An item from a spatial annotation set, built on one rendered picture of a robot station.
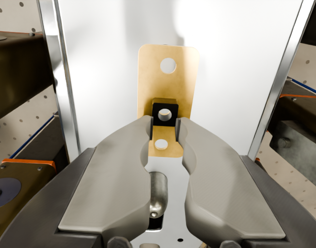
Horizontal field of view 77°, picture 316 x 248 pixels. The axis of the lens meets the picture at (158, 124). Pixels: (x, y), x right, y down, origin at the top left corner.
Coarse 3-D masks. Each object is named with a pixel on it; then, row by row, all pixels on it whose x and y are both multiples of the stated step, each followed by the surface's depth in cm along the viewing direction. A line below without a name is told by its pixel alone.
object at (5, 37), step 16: (0, 32) 22; (16, 32) 23; (32, 32) 29; (0, 48) 16; (16, 48) 18; (32, 48) 20; (0, 64) 16; (16, 64) 18; (32, 64) 20; (48, 64) 23; (0, 80) 16; (16, 80) 18; (32, 80) 20; (48, 80) 23; (0, 96) 16; (16, 96) 18; (32, 96) 20; (0, 112) 16
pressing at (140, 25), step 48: (48, 0) 15; (96, 0) 16; (144, 0) 16; (192, 0) 16; (240, 0) 16; (288, 0) 16; (48, 48) 17; (96, 48) 17; (240, 48) 17; (288, 48) 18; (96, 96) 20; (240, 96) 20; (96, 144) 22; (240, 144) 22; (144, 240) 31; (192, 240) 31
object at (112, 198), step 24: (144, 120) 12; (120, 144) 9; (144, 144) 10; (96, 168) 8; (120, 168) 8; (144, 168) 8; (96, 192) 7; (120, 192) 7; (144, 192) 7; (72, 216) 6; (96, 216) 6; (120, 216) 6; (144, 216) 7
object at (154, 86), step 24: (144, 48) 12; (168, 48) 12; (192, 48) 12; (144, 72) 13; (192, 72) 13; (144, 96) 13; (168, 96) 13; (192, 96) 13; (168, 120) 13; (168, 144) 15
